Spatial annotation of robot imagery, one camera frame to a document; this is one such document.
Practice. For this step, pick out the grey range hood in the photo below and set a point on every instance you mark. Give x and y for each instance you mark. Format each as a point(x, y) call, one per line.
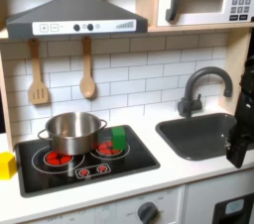
point(76, 13)

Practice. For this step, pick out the yellow block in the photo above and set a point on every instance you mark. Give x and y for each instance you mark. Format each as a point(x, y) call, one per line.
point(6, 165)

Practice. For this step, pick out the steel pot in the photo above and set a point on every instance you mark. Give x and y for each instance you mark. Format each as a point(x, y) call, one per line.
point(73, 132)

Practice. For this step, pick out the grey oven knob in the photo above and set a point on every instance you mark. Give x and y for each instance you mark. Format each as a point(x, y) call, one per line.
point(147, 212)

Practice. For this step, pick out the wooden spoon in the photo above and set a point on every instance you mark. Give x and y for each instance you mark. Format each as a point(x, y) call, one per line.
point(87, 76)

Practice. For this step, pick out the dark grey sink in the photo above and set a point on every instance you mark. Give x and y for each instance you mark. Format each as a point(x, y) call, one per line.
point(201, 135)

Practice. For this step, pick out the wooden slotted spatula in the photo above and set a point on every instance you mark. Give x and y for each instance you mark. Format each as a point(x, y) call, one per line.
point(37, 82)

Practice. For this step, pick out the black stove top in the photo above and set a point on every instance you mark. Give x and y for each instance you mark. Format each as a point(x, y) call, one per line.
point(86, 162)

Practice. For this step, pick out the green block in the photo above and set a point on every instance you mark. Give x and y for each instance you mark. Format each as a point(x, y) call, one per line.
point(118, 138)

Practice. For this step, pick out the dark grey tap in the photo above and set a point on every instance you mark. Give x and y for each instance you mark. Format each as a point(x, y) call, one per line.
point(201, 90)

